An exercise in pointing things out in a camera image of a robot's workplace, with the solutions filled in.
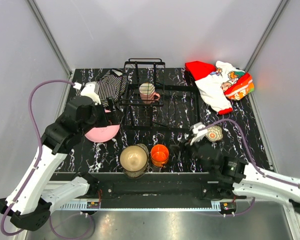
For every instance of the black white striped cloth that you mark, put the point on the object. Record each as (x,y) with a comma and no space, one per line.
(111,85)

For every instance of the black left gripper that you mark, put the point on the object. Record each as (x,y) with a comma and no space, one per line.
(114,117)

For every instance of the black metal dish rack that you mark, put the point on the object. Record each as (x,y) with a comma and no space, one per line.
(178,108)

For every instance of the pink ceramic mug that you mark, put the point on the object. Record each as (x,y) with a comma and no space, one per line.
(148,93)

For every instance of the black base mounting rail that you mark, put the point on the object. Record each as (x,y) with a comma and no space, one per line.
(159,190)

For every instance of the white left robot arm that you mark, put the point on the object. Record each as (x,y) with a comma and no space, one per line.
(28,206)

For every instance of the beige speckled bowl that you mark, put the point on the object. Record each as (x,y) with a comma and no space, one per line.
(133,158)

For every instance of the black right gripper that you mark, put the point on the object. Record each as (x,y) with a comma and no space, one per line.
(177,150)

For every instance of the pink round plate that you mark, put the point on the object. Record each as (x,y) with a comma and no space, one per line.
(102,134)

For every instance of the flower-shaped patterned dish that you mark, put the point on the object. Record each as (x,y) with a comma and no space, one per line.
(214,133)

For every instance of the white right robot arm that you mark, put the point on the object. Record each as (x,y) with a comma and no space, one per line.
(238,177)

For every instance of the orange plastic cup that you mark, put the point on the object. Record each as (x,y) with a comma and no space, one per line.
(159,155)

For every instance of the white red cartoon garment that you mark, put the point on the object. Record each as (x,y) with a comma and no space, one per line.
(220,83)

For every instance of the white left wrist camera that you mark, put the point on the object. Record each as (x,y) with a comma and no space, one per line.
(90,90)

